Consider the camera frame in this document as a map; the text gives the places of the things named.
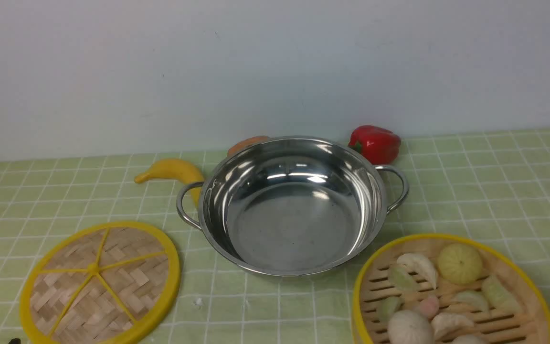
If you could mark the woven bamboo steamer lid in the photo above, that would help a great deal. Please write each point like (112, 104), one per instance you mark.
(112, 283)

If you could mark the bamboo steamer basket yellow rim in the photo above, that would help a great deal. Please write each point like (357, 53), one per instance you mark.
(532, 326)

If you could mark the stainless steel pot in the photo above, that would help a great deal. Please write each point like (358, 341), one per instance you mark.
(292, 206)

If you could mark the orange fruit behind pot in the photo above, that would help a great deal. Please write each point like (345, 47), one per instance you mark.
(245, 143)

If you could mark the yellow banana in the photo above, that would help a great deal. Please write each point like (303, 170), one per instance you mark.
(178, 169)

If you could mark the red bell pepper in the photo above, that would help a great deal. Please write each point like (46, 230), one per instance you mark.
(376, 144)

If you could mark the white dumpling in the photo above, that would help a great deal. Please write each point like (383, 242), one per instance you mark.
(422, 266)

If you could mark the green dumpling left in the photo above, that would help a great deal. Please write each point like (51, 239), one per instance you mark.
(387, 307)

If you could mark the white round bun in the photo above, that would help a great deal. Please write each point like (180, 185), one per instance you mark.
(409, 327)
(469, 339)

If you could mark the pink dumpling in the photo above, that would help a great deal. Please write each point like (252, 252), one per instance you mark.
(428, 307)

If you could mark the yellow-green round bun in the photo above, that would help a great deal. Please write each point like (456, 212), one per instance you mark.
(459, 264)

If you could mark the cream dumpling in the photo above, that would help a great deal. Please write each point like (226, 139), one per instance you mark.
(447, 322)

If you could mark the light green dumpling centre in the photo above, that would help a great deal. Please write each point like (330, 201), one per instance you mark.
(473, 298)

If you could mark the green checkered tablecloth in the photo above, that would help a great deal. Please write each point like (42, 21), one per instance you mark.
(490, 187)

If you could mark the white round bun front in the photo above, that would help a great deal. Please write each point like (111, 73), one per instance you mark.
(469, 339)

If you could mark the pale green dumpling right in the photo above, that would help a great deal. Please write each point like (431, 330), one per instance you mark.
(499, 297)

